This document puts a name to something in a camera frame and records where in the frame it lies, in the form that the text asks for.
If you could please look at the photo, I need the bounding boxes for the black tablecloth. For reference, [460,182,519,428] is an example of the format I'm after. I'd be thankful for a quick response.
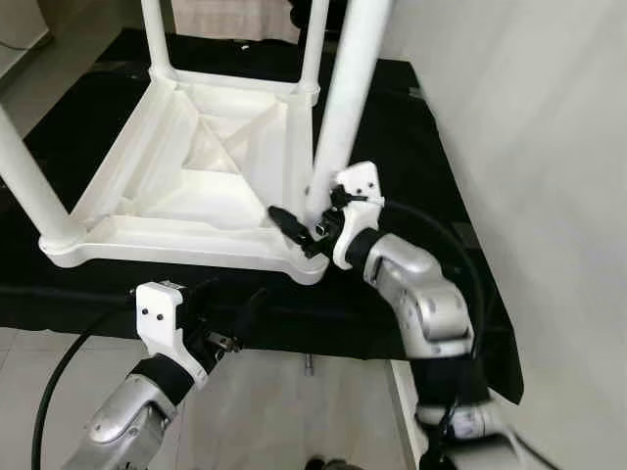
[0,27,525,404]

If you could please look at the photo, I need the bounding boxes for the grey right robot leg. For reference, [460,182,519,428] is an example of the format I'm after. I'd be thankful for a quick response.
[306,456,352,470]

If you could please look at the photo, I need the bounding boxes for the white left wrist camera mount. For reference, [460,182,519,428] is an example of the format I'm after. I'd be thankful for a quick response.
[134,281,207,388]

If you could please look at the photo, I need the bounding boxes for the black stool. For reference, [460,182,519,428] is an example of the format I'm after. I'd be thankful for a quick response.
[289,0,329,28]

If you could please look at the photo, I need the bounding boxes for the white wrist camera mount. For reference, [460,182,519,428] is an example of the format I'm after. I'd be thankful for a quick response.
[134,281,207,388]
[331,162,383,270]

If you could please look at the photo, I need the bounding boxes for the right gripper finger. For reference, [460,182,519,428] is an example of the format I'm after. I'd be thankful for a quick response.
[267,204,319,251]

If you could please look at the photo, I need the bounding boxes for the white plastic table leg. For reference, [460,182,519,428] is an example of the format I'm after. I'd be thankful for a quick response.
[0,103,87,246]
[302,0,395,226]
[299,0,329,94]
[140,0,177,84]

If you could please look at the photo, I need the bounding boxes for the white plastic table top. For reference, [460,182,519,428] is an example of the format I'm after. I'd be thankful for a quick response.
[39,67,329,287]

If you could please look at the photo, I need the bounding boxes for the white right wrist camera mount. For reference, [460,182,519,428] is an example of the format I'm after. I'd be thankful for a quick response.
[331,162,383,270]

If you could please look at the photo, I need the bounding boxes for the beige mat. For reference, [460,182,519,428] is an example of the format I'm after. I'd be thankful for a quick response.
[171,0,295,45]

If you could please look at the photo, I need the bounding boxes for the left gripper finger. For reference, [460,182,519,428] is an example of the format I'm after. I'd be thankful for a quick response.
[233,287,268,342]

